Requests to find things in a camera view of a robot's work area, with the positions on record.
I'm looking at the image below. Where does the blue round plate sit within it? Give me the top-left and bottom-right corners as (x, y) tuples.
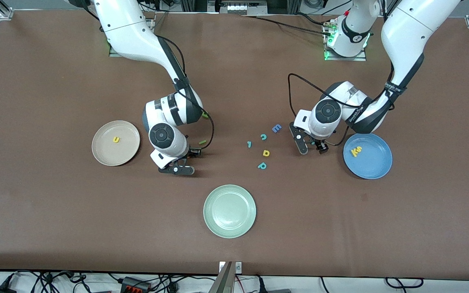
(343, 133), (393, 180)

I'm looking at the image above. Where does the pale green round plate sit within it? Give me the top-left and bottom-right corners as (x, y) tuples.
(203, 184), (257, 239)

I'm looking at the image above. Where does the beige brown round plate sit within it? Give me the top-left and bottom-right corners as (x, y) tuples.
(92, 120), (141, 166)

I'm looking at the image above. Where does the orange black connector block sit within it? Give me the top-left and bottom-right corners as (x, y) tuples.
(121, 277), (152, 292)

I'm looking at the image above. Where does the silver power strip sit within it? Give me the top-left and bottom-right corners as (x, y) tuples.
(218, 0), (268, 16)

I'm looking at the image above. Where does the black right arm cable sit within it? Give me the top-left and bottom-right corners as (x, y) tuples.
(155, 35), (215, 153)

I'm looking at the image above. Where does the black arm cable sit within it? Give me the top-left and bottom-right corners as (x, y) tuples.
(287, 61), (396, 148)
(155, 35), (215, 153)

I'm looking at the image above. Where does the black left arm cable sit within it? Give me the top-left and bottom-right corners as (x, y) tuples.
(287, 61), (396, 148)

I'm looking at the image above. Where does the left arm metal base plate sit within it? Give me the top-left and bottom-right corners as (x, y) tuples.
(324, 18), (368, 62)

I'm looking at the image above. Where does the white pole bracket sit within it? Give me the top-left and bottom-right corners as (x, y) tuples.
(219, 262), (243, 274)

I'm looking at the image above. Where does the thin black table cable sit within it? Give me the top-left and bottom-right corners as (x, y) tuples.
(243, 15), (333, 36)

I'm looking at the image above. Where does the grey metal camera pole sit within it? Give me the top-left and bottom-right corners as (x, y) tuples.
(208, 262), (235, 293)

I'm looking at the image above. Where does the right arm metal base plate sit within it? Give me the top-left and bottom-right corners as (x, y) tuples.
(109, 16), (156, 58)

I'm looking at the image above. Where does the black looped floor cable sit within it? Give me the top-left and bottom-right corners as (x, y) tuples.
(385, 277), (425, 289)

